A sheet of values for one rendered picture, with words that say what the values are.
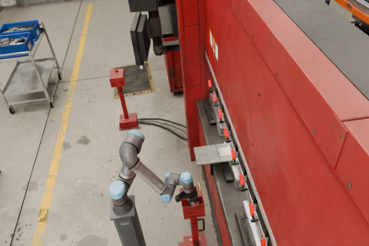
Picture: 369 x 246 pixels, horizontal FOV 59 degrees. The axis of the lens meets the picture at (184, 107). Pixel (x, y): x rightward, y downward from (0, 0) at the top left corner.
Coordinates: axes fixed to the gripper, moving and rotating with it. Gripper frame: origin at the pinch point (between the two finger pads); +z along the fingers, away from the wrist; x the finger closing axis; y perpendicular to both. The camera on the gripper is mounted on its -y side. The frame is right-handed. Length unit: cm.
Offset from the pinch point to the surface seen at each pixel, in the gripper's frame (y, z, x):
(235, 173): 36.5, -19.5, 5.6
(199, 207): 6.1, -2.9, -4.7
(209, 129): 29, -11, 65
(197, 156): 13.1, -24.6, 23.9
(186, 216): -4.2, 3.7, -4.8
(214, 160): 24.4, -23.6, 18.2
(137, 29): -16, -84, 133
